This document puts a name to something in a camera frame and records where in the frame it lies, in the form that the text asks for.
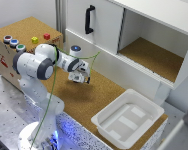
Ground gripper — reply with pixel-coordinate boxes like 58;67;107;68
67;65;92;85

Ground black door handle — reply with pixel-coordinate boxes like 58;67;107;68
84;4;96;35

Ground green cable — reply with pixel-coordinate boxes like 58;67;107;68
28;45;102;150

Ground white plastic box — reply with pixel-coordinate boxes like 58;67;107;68
90;88;166;150

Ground red button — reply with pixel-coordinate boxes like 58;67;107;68
3;34;13;44

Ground green button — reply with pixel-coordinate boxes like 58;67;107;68
15;43;27;54

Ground wooden drawer box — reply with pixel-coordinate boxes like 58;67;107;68
0;16;65;92

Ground blue button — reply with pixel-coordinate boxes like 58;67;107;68
9;38;20;48

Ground yellow block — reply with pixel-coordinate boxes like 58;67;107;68
31;36;39;45

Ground white sliding door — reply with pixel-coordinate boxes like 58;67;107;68
65;0;125;56

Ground white cabinet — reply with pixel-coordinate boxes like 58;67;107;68
63;0;188;108

